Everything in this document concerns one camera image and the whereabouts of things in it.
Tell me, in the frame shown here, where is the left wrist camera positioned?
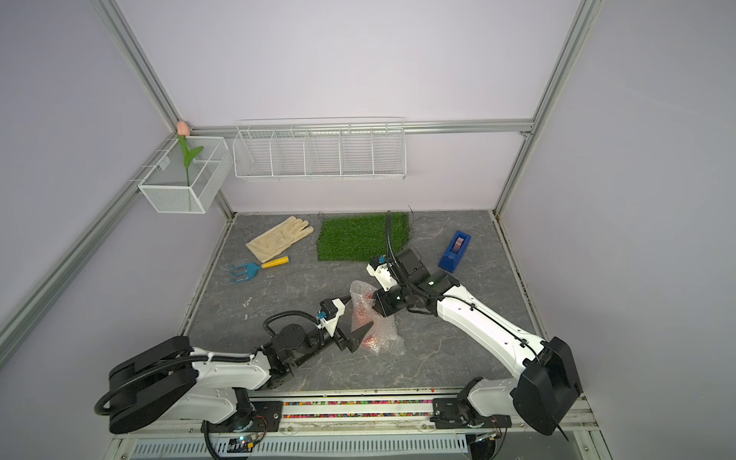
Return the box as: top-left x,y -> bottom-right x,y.
316,297 -> 350,340

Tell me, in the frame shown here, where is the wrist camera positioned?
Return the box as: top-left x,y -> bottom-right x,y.
366,256 -> 399,291
316,297 -> 350,340

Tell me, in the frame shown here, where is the red plastic wine glass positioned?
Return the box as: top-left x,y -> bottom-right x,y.
352,287 -> 381,355

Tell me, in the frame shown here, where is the green artificial grass mat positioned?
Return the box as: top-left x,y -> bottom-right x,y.
316,213 -> 388,262

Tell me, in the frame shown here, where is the pink artificial tulip flower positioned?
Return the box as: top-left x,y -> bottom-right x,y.
176,121 -> 203,186

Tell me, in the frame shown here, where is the beige work glove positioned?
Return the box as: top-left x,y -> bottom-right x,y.
246,216 -> 314,263

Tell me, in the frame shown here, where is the teal yellow garden rake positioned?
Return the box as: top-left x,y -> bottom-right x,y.
230,256 -> 289,283

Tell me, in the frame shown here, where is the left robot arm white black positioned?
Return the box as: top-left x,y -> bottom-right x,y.
93,310 -> 373,434

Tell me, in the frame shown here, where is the white mesh wall basket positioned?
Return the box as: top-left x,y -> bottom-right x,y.
138,136 -> 234,215

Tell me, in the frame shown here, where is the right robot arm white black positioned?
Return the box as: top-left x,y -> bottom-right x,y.
367,216 -> 583,435

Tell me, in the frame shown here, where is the clear bubble wrap sheet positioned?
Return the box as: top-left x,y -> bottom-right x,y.
350,280 -> 406,356

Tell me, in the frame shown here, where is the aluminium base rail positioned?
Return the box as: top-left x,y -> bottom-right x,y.
105,389 -> 611,459

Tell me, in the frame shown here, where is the white wire wall shelf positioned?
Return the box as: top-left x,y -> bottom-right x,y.
233,117 -> 407,180

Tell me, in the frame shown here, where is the blue tape dispenser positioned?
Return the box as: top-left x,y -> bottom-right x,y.
438,231 -> 472,273

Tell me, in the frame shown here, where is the loose black thread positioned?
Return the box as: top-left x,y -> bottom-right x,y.
408,209 -> 438,253

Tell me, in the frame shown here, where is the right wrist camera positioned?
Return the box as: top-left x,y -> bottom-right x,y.
366,256 -> 399,291

